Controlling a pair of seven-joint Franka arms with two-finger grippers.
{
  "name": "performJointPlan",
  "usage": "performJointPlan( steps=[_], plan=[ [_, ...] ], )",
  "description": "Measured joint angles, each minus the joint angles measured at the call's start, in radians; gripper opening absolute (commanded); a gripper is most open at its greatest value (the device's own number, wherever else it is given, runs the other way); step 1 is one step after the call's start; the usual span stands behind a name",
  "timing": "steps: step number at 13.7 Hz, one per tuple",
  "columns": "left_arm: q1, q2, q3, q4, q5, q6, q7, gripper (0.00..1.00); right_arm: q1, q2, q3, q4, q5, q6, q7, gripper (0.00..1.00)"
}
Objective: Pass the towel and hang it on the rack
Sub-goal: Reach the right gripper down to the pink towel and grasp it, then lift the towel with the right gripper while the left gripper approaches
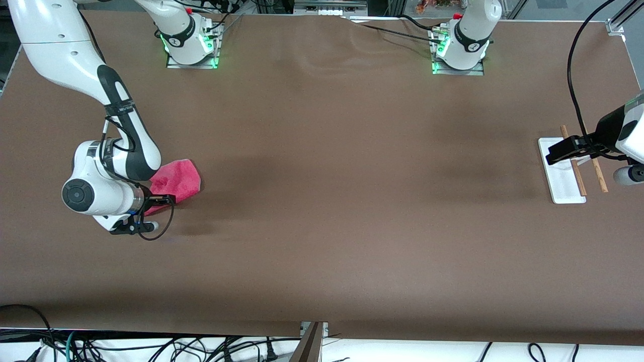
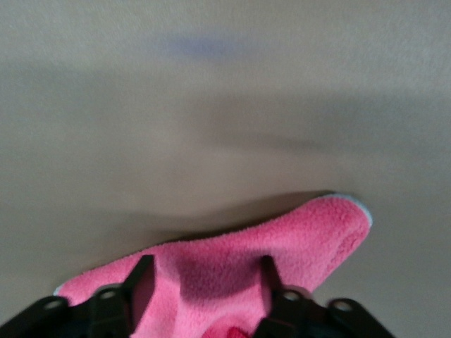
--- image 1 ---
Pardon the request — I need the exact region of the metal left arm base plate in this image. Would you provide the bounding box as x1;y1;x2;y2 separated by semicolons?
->
431;25;485;76

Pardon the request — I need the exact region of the black cable to arm base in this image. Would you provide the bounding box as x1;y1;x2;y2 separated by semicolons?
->
398;14;441;32
347;19;444;45

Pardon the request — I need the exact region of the pink microfibre towel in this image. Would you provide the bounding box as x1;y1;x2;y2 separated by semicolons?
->
144;158;202;216

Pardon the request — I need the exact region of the black looping floor cable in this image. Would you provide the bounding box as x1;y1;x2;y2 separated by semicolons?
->
0;303;57;362

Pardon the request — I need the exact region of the aluminium frame profile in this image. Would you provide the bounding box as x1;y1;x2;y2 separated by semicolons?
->
606;0;644;36

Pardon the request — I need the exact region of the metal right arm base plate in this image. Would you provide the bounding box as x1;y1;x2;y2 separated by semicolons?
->
166;20;221;70

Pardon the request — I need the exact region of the white rack with wooden bars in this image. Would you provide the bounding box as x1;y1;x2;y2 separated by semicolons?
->
538;125;609;205

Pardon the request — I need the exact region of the grey metal table post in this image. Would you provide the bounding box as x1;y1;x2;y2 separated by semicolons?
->
289;321;329;362

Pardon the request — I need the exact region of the grey power strip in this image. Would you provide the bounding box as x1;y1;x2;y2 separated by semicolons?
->
294;0;368;16

